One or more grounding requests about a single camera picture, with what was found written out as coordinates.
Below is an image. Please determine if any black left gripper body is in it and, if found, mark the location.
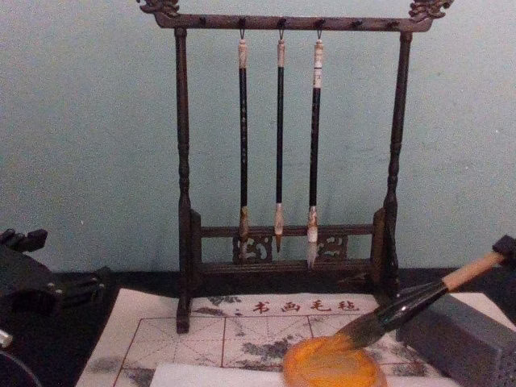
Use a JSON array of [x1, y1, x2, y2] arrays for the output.
[[0, 245, 66, 320]]

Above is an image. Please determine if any large brush with tan handle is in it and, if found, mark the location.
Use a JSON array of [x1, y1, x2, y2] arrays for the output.
[[334, 252, 507, 352]]

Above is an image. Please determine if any black table cloth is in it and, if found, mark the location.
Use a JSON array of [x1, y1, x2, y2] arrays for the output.
[[0, 268, 516, 387]]

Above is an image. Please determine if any black round dish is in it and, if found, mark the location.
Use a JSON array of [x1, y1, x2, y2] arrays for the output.
[[0, 349, 42, 387]]

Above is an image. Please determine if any white felt mat red grid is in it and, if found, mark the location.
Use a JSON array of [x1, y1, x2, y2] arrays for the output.
[[75, 286, 516, 387]]

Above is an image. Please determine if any grey stone block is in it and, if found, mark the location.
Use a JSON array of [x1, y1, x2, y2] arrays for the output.
[[396, 293, 516, 387]]

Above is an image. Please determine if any white paper sheet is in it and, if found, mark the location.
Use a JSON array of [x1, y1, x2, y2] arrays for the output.
[[149, 362, 461, 387]]

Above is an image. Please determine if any dark carved wooden brush rack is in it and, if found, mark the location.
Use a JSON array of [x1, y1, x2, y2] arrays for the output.
[[135, 0, 455, 335]]

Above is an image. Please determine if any orange round dish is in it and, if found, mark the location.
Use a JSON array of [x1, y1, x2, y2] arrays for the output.
[[281, 335, 389, 387]]

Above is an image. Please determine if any hanging brush with brown tip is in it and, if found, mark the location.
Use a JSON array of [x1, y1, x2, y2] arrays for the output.
[[236, 27, 252, 260]]

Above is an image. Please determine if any hanging brush with white tip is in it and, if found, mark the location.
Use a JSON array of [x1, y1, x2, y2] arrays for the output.
[[306, 27, 327, 270]]

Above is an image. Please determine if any thin hanging calligraphy brush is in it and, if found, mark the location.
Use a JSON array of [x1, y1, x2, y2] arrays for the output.
[[275, 27, 288, 254]]

